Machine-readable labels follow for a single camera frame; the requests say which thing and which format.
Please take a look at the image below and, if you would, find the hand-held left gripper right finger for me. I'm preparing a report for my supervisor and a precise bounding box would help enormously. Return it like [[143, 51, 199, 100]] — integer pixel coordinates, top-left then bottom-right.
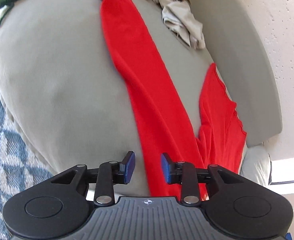
[[161, 152, 263, 207]]

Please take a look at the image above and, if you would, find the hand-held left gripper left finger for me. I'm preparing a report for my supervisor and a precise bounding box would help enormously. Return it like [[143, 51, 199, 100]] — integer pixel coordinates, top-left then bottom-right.
[[32, 151, 135, 207]]

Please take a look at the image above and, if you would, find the red shirt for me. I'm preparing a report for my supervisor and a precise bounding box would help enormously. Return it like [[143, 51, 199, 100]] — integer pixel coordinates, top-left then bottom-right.
[[89, 0, 248, 202]]

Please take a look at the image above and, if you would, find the pale grey armrest pillow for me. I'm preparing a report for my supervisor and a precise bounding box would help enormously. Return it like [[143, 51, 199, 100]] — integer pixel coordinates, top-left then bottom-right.
[[239, 145, 271, 188]]

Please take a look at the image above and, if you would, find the grey sofa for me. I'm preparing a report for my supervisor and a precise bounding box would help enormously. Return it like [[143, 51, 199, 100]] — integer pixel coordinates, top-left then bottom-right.
[[0, 0, 284, 200]]

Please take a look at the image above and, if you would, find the grey sofa back cushion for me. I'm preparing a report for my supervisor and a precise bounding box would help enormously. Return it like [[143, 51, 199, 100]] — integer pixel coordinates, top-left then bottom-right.
[[187, 0, 283, 148]]

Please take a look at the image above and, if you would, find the blue patterned rug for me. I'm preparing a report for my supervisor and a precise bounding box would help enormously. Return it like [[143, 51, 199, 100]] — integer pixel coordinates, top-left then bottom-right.
[[0, 15, 53, 240]]

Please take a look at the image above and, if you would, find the beige crumpled garment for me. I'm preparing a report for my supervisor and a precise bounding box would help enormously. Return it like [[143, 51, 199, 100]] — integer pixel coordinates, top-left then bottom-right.
[[122, 0, 206, 50]]

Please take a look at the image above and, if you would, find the window with dark frame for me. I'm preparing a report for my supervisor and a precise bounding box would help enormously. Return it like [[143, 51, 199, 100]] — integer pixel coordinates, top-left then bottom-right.
[[268, 152, 294, 187]]

